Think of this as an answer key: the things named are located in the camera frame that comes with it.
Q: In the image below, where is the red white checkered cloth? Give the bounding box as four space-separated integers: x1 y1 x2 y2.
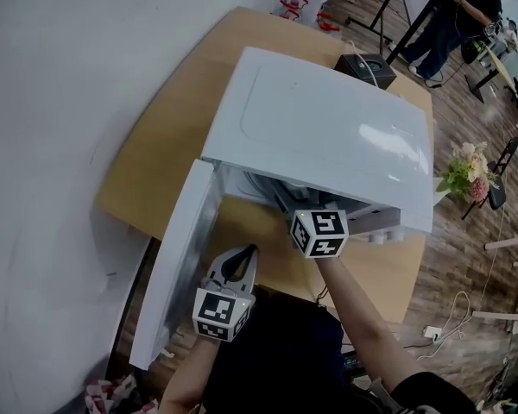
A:
83 372 159 414

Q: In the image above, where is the person's black clothing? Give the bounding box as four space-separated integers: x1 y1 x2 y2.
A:
201 285 478 414

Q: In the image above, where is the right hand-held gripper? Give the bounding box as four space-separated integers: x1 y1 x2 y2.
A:
279 191 351 260

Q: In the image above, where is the black metal stand frame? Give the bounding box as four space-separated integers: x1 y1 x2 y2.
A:
344 0 455 65

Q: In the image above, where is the person's left forearm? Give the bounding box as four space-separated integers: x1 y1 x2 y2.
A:
158 336 222 414

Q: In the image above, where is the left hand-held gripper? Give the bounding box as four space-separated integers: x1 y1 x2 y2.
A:
192 243 261 344

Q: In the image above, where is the black cube box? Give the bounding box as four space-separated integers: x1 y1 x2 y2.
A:
332 53 398 91

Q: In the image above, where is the red and white bag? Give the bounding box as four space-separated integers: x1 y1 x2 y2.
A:
277 0 311 19
313 12 343 35

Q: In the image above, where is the yellow round table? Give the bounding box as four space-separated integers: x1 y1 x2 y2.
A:
464 40 518 105

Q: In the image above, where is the white floor cable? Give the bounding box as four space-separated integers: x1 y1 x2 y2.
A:
416 213 509 361

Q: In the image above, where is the flower bouquet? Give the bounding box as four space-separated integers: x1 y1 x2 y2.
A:
434 141 502 205

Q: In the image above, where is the person's right forearm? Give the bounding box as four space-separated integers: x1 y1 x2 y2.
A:
313 256 420 390

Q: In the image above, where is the black folding chair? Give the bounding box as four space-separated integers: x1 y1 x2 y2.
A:
461 136 518 221

